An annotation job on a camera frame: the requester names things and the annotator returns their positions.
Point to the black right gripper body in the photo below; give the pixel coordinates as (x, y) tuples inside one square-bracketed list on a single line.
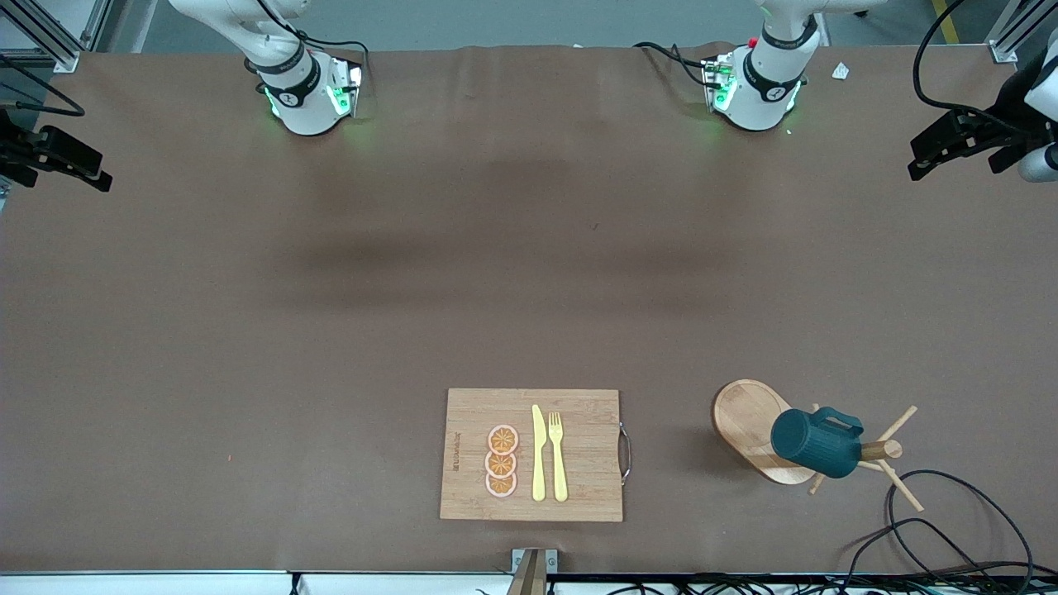
[(18, 150)]

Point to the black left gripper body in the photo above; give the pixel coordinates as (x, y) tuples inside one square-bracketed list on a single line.
[(1005, 126)]

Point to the dark teal ribbed cup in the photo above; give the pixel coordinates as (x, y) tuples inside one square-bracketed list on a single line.
[(814, 446)]

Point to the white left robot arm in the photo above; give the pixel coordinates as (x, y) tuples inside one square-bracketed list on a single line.
[(764, 83)]

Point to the wooden cup tree stand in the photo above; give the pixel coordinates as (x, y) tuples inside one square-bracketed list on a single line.
[(748, 421)]

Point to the white paper scrap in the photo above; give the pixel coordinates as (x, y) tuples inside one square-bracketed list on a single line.
[(841, 71)]

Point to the brown table cover mat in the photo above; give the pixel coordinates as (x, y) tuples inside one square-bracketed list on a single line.
[(579, 248)]

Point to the bamboo cutting board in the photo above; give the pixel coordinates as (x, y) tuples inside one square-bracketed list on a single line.
[(587, 446)]

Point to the orange slice toy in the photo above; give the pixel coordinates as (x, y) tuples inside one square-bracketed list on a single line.
[(501, 486), (502, 439), (499, 464)]

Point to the yellow plastic fork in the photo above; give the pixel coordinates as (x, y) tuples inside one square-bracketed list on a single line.
[(559, 471)]

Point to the yellow plastic knife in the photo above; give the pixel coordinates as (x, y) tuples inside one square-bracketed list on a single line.
[(538, 454)]

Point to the aluminium frame profile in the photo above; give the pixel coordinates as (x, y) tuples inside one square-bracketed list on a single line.
[(50, 41), (1004, 45)]

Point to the metal table edge bracket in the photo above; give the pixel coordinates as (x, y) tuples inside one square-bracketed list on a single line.
[(552, 560)]

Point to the brown post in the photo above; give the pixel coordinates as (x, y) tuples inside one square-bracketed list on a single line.
[(529, 578)]

